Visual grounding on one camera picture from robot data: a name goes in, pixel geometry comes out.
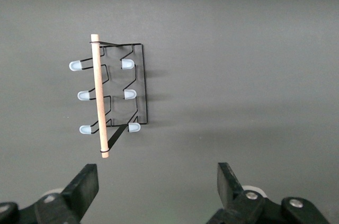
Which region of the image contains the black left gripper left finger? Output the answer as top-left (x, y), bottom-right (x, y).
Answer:
top-left (0, 164), bottom-right (99, 224)

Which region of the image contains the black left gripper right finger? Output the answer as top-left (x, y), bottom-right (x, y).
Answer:
top-left (205, 162), bottom-right (331, 224)

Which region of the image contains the black wire cup holder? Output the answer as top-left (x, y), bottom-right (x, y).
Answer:
top-left (68, 33), bottom-right (148, 159)

